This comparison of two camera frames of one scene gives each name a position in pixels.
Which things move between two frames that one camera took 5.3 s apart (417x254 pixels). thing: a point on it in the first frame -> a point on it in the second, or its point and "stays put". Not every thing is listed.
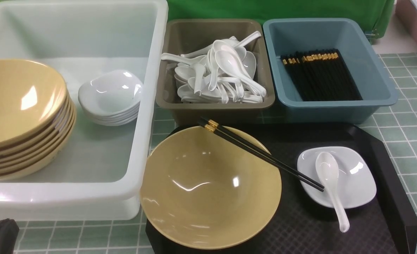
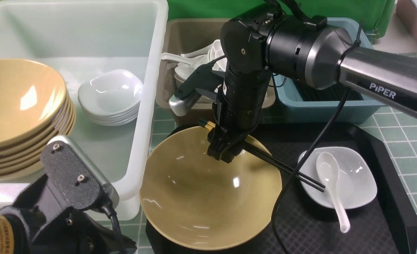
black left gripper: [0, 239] -> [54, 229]
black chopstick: [213, 130] stays put
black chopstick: [261, 150] stays put
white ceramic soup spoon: [327, 171] stays put
